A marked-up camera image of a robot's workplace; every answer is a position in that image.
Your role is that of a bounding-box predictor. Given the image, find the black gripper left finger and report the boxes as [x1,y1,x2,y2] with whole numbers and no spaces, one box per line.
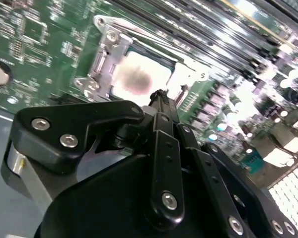
[0,89,187,231]

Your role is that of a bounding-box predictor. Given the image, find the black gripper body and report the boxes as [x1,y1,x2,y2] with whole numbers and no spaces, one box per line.
[33,153,229,238]

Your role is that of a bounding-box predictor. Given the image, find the silver CPU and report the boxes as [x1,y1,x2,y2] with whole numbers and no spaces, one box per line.
[111,51,177,96]

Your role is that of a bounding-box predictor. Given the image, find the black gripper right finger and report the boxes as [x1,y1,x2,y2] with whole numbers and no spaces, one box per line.
[164,89,298,238]

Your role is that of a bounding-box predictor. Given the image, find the metal socket cover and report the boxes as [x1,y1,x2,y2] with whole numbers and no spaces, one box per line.
[88,29,211,102]

